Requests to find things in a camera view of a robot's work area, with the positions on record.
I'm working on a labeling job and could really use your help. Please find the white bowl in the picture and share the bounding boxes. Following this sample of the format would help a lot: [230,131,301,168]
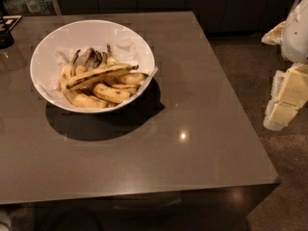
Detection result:
[30,20,153,114]

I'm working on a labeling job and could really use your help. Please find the shelf with bottles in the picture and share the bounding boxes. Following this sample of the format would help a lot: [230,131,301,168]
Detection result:
[0,0,61,15]

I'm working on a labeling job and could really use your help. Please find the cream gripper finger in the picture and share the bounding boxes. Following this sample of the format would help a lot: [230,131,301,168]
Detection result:
[261,21,285,45]
[269,64,308,126]

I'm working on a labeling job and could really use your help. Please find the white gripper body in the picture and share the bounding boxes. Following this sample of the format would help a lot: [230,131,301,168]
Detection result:
[281,0,308,64]

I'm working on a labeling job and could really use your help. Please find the black object on table corner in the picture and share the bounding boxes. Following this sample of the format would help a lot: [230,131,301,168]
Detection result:
[0,15,22,49]

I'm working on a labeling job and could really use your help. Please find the white paper liner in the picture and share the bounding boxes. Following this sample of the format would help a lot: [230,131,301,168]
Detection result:
[36,41,157,111]

